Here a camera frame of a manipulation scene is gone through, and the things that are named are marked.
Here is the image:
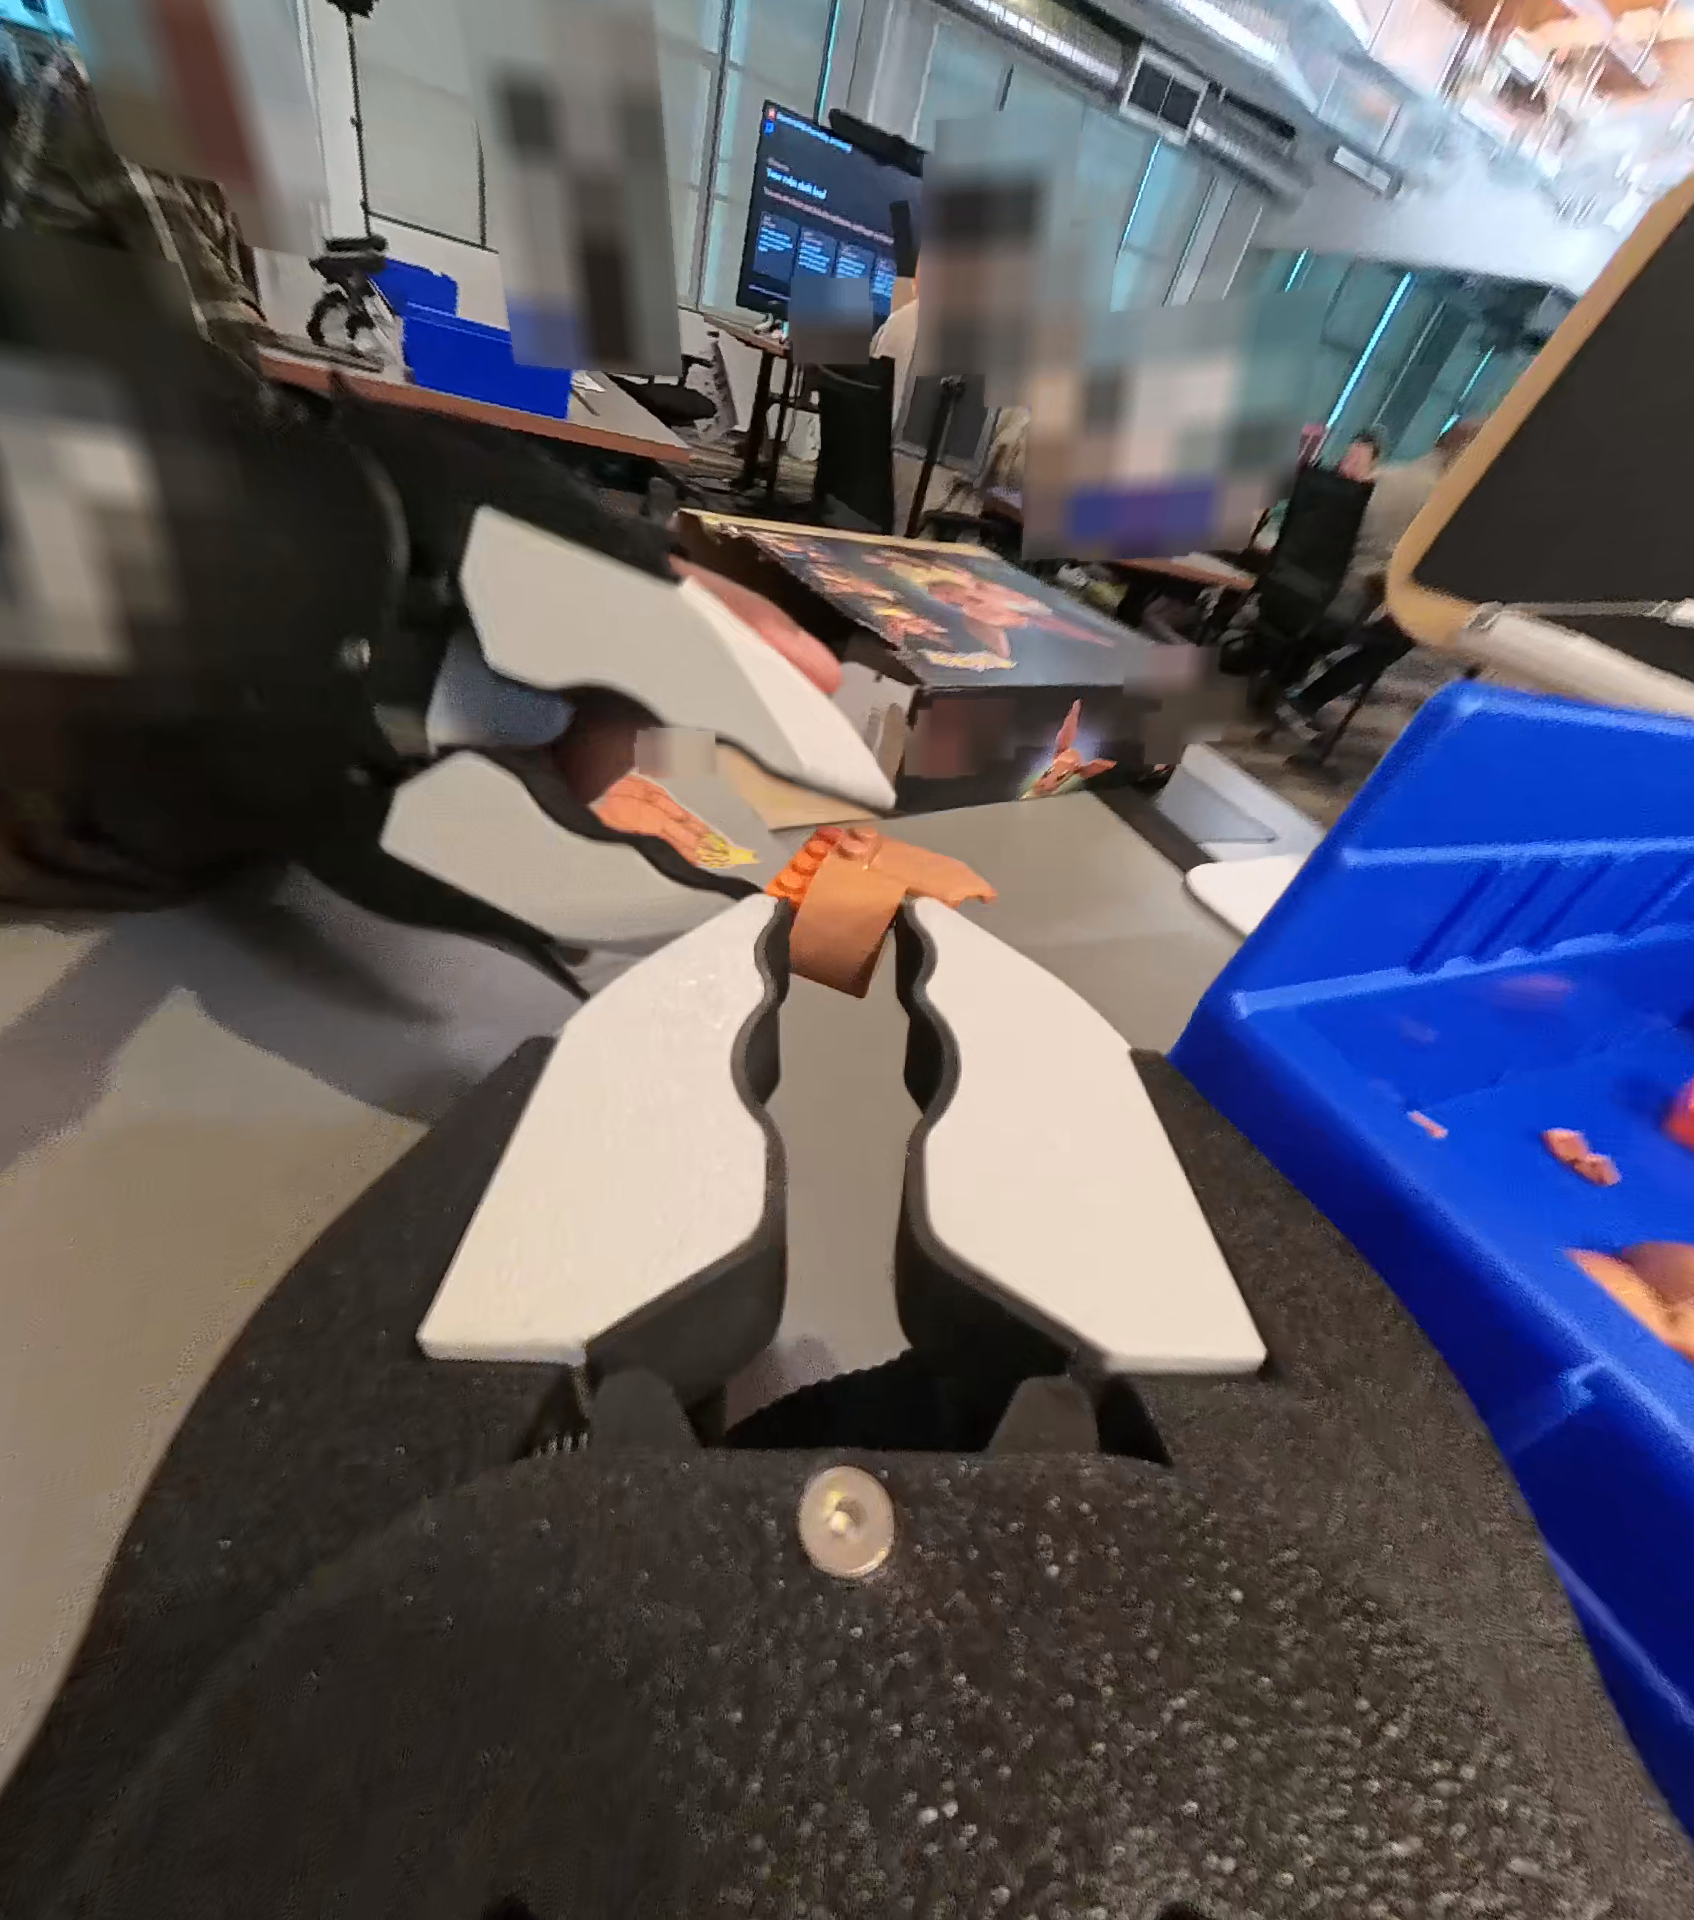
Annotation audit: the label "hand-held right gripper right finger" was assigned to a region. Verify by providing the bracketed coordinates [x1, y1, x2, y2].
[894, 895, 1271, 1379]

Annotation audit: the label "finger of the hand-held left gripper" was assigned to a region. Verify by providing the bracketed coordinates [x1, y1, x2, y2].
[378, 749, 779, 999]
[460, 506, 899, 811]

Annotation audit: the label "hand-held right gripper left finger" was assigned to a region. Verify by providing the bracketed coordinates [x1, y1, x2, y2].
[419, 894, 794, 1368]

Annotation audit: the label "printed cardboard toy box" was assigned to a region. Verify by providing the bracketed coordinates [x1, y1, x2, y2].
[676, 510, 1180, 797]

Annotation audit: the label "person's left hand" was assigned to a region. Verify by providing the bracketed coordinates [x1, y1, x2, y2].
[554, 558, 846, 797]

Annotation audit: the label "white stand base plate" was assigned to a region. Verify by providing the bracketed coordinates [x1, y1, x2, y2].
[1184, 852, 1314, 940]

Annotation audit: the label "monitor with blue screen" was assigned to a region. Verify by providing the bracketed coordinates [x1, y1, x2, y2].
[734, 101, 929, 323]

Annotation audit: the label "orange brown curved toy piece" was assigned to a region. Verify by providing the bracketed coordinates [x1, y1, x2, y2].
[764, 824, 1001, 999]

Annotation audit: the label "black office chair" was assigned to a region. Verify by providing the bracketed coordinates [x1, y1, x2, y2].
[808, 359, 899, 530]
[1219, 464, 1392, 760]

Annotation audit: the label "dark panel with wooden edge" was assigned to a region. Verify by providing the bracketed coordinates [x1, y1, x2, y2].
[1386, 74, 1694, 721]

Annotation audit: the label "grey table with wooden edge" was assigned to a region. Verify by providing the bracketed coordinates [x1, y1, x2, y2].
[254, 351, 694, 469]

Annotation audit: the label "blue plastic storage bin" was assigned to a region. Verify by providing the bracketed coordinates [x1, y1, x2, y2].
[400, 305, 577, 421]
[1174, 681, 1694, 1920]

